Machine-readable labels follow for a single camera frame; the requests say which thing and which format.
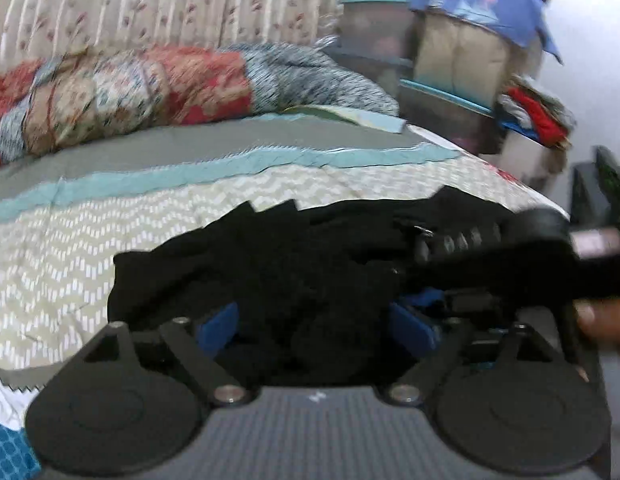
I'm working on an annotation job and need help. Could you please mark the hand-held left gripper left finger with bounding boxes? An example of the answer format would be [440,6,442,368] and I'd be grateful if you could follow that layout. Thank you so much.
[84,302,251,407]

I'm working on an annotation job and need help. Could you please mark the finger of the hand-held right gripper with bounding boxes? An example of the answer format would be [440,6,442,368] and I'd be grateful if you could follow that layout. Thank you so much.
[396,287,506,322]
[392,220,513,283]

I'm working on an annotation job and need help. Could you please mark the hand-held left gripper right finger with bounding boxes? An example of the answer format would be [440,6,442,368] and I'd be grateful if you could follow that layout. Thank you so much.
[389,302,593,406]

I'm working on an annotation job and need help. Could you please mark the black pants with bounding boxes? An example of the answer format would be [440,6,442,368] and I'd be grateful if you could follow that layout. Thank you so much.
[107,185,516,388]

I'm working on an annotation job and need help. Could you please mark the person's right hand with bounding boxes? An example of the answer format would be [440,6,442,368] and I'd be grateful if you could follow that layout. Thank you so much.
[574,301,620,383]

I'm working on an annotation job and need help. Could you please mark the white storage box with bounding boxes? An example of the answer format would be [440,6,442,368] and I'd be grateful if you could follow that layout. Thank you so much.
[492,129,566,196]

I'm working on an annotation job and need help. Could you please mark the clear container with teal lid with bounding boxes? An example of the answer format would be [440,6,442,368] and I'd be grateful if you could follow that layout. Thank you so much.
[397,79,498,157]
[322,40,415,111]
[338,0,418,58]

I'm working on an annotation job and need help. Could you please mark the chevron patterned bed comforter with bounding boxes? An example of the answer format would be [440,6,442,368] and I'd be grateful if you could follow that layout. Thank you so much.
[0,112,571,393]

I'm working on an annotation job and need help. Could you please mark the pile of colourful clothes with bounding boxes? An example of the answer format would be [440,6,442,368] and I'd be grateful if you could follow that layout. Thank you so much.
[494,74,577,152]

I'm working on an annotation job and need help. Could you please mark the green blue folded cloth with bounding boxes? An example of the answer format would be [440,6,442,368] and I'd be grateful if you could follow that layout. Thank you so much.
[282,104,408,135]

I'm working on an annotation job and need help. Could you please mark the beige fabric bag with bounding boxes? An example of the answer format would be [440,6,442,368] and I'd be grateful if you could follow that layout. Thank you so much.
[414,9,528,111]

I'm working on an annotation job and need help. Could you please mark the blue white print blanket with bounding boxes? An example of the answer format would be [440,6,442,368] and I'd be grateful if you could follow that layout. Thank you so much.
[222,42,401,120]

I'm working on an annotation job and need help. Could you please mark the blue grid patterned cloth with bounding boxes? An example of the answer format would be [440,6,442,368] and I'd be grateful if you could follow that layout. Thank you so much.
[0,419,43,480]

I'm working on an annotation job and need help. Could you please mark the blue printed cloth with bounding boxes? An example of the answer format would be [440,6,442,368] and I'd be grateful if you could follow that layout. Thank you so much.
[407,0,563,65]

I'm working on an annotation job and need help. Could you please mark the red floral rolled quilt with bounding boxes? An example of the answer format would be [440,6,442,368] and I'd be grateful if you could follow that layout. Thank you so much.
[0,45,255,171]

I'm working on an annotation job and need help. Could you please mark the striped floral headboard cover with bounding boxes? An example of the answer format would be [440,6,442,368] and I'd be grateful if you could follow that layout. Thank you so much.
[0,0,375,68]

